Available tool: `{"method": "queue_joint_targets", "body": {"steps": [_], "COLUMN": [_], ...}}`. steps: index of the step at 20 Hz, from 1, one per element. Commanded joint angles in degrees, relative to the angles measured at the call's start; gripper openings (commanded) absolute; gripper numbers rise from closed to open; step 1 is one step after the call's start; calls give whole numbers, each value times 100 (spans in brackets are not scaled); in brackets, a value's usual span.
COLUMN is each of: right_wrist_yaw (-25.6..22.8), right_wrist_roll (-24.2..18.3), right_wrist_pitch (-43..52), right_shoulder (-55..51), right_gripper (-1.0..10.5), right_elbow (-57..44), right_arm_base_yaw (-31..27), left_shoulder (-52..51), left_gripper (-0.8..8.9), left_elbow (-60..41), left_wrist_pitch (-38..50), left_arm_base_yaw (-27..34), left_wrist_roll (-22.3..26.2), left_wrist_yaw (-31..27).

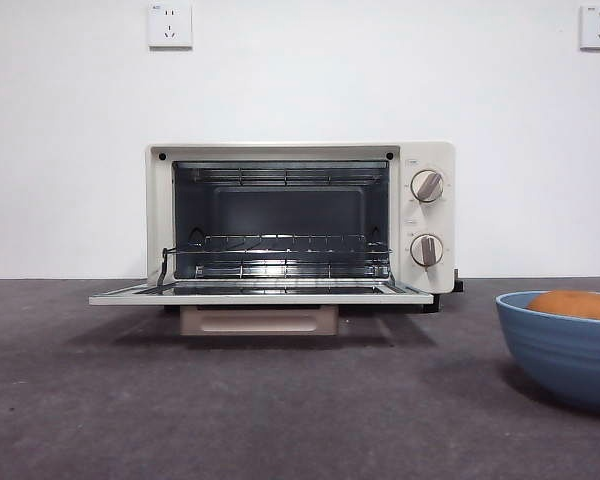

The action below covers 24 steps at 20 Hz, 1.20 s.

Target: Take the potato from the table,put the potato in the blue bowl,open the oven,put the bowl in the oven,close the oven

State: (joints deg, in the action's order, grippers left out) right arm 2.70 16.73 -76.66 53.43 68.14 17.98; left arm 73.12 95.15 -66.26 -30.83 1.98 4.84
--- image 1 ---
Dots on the cream glass oven door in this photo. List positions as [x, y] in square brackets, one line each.
[260, 299]

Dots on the brown potato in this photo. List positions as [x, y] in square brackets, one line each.
[575, 305]

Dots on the blue ribbed bowl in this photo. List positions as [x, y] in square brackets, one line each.
[560, 360]

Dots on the cream oven knob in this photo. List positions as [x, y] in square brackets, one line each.
[427, 186]
[427, 250]

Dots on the cream Toshiba toaster oven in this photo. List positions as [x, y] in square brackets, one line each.
[427, 220]

